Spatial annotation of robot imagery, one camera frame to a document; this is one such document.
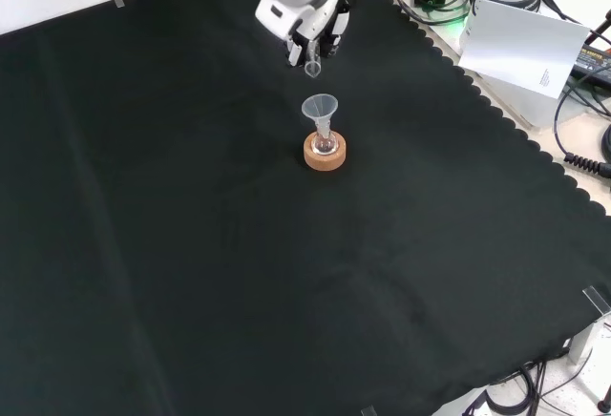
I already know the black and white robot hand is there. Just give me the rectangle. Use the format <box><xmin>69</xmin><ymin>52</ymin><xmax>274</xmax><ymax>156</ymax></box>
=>
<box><xmin>254</xmin><ymin>0</ymin><xmax>353</xmax><ymax>68</ymax></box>

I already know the clear graduated cylinder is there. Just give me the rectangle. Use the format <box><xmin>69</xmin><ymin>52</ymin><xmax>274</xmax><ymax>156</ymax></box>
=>
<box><xmin>303</xmin><ymin>36</ymin><xmax>323</xmax><ymax>79</ymax></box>

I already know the small round-bottom glass flask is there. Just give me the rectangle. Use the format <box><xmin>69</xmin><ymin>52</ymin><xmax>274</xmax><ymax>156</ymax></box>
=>
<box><xmin>310</xmin><ymin>119</ymin><xmax>340</xmax><ymax>156</ymax></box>

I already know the clear plastic funnel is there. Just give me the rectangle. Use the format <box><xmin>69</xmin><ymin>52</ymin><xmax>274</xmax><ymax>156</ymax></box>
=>
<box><xmin>300</xmin><ymin>93</ymin><xmax>339</xmax><ymax>138</ymax></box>

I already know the black bench cloth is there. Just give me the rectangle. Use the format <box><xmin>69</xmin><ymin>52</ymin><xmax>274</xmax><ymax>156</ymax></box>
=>
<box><xmin>0</xmin><ymin>0</ymin><xmax>611</xmax><ymax>416</ymax></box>

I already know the black power adapter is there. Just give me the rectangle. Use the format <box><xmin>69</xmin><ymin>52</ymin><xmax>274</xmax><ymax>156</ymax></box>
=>
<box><xmin>571</xmin><ymin>42</ymin><xmax>611</xmax><ymax>79</ymax></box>

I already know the black tripod leg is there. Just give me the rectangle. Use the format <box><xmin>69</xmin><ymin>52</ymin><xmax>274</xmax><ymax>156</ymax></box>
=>
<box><xmin>585</xmin><ymin>5</ymin><xmax>611</xmax><ymax>46</ymax></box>

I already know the cork ring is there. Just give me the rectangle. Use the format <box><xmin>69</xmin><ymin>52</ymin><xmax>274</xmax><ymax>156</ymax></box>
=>
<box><xmin>303</xmin><ymin>131</ymin><xmax>348</xmax><ymax>172</ymax></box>

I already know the black cable with ribbed sleeve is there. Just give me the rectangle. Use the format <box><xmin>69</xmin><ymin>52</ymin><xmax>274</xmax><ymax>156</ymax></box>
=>
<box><xmin>552</xmin><ymin>65</ymin><xmax>611</xmax><ymax>177</ymax></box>

